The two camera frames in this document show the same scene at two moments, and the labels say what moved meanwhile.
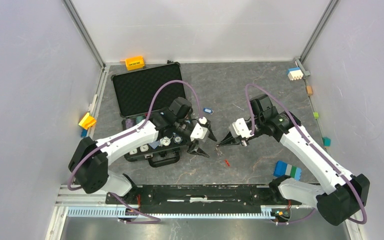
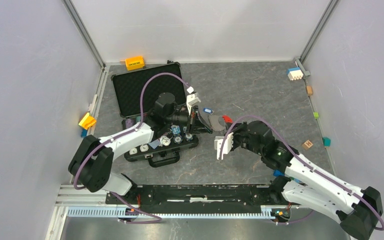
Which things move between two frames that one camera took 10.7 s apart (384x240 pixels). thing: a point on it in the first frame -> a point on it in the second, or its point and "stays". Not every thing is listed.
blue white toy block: (294, 73) stays
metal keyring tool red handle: (227, 162) -> (227, 119)
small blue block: (84, 132) stays
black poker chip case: (135, 90) stays
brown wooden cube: (309, 90) stays
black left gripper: (192, 150) -> (200, 126)
